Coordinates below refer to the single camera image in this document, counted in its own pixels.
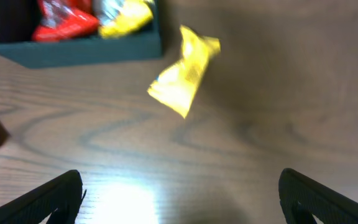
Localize small yellow wrapped snack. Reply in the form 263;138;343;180
147;26;221;118

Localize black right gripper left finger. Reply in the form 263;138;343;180
0;170;86;224

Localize yellow nut snack bag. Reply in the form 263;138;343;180
93;0;155;39

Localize dark green open box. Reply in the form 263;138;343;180
0;0;163;68

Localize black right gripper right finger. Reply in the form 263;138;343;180
278;168;358;224

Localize red dried fruit snack bag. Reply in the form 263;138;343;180
32;0;99;42

